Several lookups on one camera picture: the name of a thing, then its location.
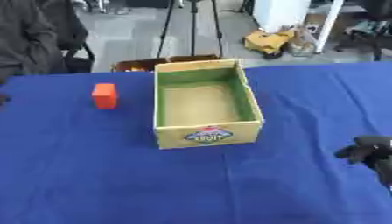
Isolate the person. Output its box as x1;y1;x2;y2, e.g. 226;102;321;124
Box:
0;0;91;86

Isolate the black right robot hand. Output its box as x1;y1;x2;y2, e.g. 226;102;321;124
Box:
333;135;392;191

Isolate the white table leg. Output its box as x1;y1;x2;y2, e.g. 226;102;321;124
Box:
313;0;347;54

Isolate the orange rectangular block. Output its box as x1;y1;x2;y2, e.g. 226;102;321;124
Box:
90;83;120;110

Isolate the yellow bag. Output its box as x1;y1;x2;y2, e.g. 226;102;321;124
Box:
241;29;296;55

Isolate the black tripod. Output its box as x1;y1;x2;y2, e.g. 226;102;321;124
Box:
154;0;227;59

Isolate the black bag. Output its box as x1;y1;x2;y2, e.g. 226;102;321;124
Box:
61;43;97;74

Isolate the clear plastic bag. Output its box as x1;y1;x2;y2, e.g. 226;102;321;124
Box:
286;27;319;57

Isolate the tan cardboard box green inside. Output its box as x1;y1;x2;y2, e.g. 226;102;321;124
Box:
151;59;267;151

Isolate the black chair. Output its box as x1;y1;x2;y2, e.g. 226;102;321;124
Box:
333;0;392;62

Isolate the brown cardboard box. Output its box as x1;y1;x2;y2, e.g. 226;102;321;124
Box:
110;54;222;73

